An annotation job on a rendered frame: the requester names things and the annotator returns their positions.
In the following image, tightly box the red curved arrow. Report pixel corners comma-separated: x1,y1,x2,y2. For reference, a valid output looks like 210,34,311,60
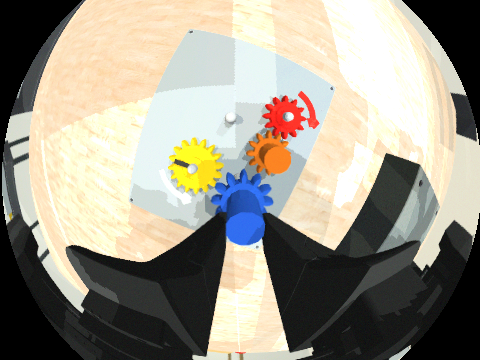
299,92,319,129

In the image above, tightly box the red gear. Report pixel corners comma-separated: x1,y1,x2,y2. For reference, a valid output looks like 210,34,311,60
261,96,307,140

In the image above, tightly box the blue gear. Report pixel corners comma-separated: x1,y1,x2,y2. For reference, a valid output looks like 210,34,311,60
211,168,273,245

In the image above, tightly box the orange gear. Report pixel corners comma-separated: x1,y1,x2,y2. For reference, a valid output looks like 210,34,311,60
245,131,291,175

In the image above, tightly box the yellow gear with black stripe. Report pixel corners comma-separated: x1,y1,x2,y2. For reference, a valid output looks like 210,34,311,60
168,137,224,195

